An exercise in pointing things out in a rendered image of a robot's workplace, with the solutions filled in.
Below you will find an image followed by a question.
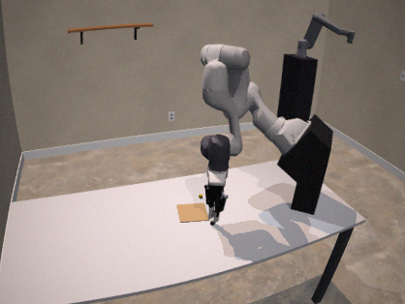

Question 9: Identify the tan flat mat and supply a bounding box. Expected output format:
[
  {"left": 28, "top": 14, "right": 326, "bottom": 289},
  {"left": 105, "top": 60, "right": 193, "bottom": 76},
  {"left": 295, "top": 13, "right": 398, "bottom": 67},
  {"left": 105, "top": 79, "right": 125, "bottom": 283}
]
[{"left": 176, "top": 203, "right": 209, "bottom": 223}]

